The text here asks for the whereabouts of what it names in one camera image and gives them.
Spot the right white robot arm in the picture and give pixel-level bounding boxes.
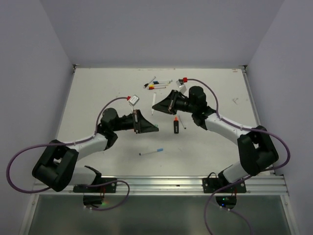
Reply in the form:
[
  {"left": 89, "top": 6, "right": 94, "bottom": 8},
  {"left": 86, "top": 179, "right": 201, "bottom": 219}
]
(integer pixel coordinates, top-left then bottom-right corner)
[{"left": 152, "top": 86, "right": 279, "bottom": 192}]

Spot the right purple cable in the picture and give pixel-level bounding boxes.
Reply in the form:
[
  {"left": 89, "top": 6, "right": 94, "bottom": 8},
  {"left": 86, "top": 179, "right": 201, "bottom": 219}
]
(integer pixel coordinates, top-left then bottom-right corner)
[{"left": 182, "top": 77, "right": 292, "bottom": 235}]

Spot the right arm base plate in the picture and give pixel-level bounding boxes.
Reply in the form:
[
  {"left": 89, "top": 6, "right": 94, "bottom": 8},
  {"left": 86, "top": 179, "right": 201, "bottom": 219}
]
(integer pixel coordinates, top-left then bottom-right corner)
[{"left": 202, "top": 177, "right": 247, "bottom": 193}]

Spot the yellow cap marker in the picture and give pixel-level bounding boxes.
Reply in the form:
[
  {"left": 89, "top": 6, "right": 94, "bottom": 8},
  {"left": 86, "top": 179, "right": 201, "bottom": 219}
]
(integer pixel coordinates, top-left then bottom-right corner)
[{"left": 148, "top": 83, "right": 170, "bottom": 88}]

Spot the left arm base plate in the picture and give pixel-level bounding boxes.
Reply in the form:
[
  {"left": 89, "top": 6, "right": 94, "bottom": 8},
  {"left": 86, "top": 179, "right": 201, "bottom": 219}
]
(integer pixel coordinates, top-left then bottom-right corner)
[{"left": 73, "top": 177, "right": 117, "bottom": 193}]

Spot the aluminium right side rail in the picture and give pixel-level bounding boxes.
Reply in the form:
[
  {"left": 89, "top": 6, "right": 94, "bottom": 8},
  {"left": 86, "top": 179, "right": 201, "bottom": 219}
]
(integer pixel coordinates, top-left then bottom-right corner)
[{"left": 240, "top": 65, "right": 276, "bottom": 175}]

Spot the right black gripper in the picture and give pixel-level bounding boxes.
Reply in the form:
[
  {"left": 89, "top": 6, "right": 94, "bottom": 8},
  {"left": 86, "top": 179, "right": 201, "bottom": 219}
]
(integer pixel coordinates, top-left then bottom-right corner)
[{"left": 153, "top": 90, "right": 196, "bottom": 115}]

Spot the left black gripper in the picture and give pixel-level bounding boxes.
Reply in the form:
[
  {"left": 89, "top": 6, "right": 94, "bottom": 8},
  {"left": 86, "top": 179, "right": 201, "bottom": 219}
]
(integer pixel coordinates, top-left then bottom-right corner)
[{"left": 112, "top": 109, "right": 158, "bottom": 134}]

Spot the black cap marker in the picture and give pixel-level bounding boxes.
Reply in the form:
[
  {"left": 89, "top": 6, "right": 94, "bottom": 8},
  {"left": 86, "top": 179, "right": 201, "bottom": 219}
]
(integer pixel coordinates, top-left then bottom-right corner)
[{"left": 143, "top": 76, "right": 156, "bottom": 89}]

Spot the red cap marker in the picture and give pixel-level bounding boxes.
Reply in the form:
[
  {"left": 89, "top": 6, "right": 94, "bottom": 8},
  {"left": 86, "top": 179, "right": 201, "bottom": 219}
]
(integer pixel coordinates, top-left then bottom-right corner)
[{"left": 148, "top": 86, "right": 166, "bottom": 90}]

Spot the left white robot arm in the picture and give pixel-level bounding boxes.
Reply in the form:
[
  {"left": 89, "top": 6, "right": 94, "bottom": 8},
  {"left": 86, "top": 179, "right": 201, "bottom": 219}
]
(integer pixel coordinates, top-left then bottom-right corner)
[{"left": 32, "top": 108, "right": 159, "bottom": 192}]

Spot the aluminium front rail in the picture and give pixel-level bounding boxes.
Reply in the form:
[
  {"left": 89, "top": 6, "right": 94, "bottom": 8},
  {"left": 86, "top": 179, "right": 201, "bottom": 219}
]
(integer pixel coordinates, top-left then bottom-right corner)
[{"left": 31, "top": 174, "right": 291, "bottom": 196}]

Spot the blue cap marker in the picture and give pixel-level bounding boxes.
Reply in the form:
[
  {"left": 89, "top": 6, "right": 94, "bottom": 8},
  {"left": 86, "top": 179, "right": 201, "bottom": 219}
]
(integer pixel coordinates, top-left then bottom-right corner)
[{"left": 139, "top": 148, "right": 163, "bottom": 156}]

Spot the aluminium rail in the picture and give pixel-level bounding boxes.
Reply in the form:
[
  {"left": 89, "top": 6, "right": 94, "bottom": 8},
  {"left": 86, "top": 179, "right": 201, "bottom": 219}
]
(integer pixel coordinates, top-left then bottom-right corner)
[
  {"left": 240, "top": 65, "right": 276, "bottom": 175},
  {"left": 31, "top": 174, "right": 291, "bottom": 196}
]

